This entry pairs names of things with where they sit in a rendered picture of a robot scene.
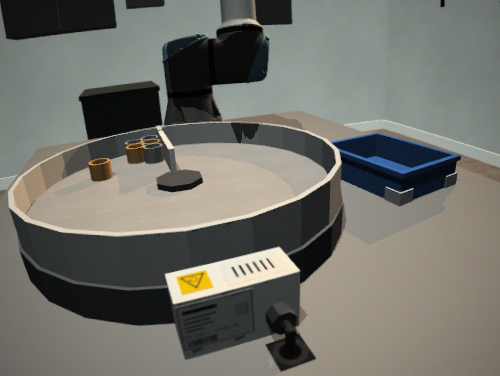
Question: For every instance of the blue plastic crate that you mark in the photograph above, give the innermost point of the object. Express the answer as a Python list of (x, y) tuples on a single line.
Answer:
[(389, 167)]

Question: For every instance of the bronze bushing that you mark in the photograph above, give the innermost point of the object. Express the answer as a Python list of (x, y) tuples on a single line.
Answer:
[(151, 141), (101, 170), (135, 155)]

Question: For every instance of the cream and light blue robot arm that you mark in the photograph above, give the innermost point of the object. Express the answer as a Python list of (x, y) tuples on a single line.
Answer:
[(192, 64)]

